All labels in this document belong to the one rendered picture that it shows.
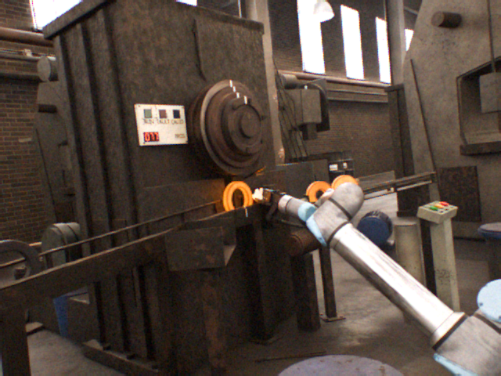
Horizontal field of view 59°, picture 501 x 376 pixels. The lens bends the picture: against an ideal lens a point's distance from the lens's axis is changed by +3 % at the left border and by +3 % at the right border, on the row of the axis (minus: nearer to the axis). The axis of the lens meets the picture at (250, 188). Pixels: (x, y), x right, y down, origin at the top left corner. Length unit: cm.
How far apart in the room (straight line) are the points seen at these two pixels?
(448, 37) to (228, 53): 254
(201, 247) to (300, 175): 343
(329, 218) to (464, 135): 296
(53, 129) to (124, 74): 464
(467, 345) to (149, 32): 175
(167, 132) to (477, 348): 146
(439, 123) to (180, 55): 291
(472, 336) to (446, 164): 313
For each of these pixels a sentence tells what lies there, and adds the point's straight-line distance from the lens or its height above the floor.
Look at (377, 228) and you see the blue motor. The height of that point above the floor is 23.
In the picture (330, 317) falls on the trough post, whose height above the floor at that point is 1.
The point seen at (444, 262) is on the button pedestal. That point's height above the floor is 33.
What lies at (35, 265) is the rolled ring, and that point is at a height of 67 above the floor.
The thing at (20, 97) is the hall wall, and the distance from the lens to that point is 830.
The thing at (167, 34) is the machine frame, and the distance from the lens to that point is 223.
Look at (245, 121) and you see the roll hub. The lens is 211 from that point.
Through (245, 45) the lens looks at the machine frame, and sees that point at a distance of 260.
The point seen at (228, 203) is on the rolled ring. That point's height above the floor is 74.
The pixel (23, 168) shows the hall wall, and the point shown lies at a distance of 813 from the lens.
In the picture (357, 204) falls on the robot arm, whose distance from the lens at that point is 164.
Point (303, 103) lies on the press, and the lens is 1006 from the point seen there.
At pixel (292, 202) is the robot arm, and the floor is 72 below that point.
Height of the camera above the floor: 92
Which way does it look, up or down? 3 degrees down
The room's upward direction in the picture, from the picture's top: 6 degrees counter-clockwise
